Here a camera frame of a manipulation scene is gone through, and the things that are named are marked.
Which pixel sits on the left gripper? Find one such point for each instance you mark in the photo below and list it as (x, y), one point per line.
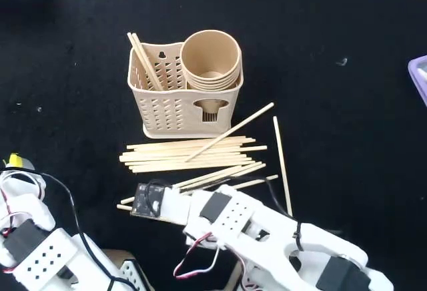
(26, 207)

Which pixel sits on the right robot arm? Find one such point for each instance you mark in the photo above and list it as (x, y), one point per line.
(267, 231)

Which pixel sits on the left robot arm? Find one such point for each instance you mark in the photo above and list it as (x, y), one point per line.
(46, 254)

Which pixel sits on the beige plastic slotted basket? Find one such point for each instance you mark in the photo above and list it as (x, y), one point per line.
(166, 114)

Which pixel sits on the wooden chopstick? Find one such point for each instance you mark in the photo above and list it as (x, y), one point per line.
(142, 57)
(230, 131)
(166, 169)
(213, 181)
(148, 60)
(156, 162)
(150, 158)
(150, 154)
(160, 165)
(240, 148)
(283, 167)
(257, 182)
(124, 207)
(230, 171)

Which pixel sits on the brown paper cup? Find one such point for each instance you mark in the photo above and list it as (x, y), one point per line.
(211, 105)
(213, 80)
(213, 86)
(213, 83)
(210, 54)

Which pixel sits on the small white scrap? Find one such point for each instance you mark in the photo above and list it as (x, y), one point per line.
(342, 61)

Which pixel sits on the purple plastic tray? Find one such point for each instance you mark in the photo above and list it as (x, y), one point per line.
(419, 77)

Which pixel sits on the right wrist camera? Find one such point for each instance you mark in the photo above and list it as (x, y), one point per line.
(146, 201)

